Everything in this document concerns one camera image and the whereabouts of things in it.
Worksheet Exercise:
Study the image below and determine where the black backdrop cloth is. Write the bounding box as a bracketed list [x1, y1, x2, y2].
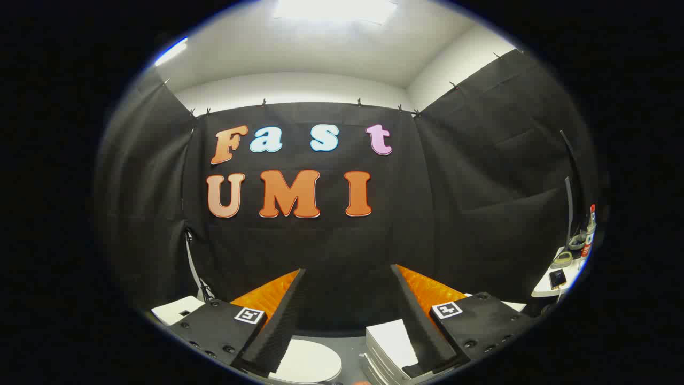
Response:
[95, 49, 600, 332]

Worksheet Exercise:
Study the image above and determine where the backdrop support stand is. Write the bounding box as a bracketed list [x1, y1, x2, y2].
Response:
[184, 227, 216, 302]

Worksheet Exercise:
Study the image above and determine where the white drawer cabinet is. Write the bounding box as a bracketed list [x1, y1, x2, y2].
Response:
[365, 293, 527, 385]

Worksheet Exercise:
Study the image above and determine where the dark curved pole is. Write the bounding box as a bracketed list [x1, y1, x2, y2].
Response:
[559, 129, 587, 242]

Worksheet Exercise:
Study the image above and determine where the small ceiling light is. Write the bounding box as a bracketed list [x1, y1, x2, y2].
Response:
[154, 37, 189, 67]

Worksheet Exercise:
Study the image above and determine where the white toilet tank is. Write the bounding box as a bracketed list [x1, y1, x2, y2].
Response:
[151, 296, 206, 326]

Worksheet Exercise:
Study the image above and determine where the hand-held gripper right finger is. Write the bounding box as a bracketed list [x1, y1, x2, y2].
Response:
[390, 264, 536, 379]

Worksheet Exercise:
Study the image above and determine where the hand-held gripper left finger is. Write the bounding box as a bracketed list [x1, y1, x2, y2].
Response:
[167, 268, 307, 378]

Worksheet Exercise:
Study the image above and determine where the red capped bottle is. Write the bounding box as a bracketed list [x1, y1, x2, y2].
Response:
[580, 204, 597, 258]

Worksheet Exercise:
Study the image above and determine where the white side table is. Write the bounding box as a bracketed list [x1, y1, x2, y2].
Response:
[531, 246, 586, 298]

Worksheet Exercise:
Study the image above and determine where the large ceiling light panel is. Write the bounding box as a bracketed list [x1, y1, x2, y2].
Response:
[273, 0, 399, 25]

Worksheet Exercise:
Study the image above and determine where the white toilet lid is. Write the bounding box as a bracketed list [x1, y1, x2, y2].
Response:
[269, 339, 343, 384]

